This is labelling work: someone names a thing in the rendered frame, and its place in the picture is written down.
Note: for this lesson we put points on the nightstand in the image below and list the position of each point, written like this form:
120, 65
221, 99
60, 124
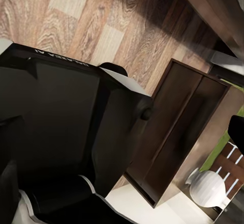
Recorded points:
192, 110

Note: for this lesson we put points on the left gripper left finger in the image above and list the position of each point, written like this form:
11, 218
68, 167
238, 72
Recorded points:
12, 132

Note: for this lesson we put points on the fixed window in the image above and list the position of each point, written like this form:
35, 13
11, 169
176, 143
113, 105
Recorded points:
225, 159

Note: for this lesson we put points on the bed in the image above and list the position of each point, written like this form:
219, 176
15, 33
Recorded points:
225, 18

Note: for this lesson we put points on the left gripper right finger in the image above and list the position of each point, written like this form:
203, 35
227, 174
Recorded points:
236, 131

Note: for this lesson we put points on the table lamp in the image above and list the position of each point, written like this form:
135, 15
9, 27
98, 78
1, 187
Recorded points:
208, 190

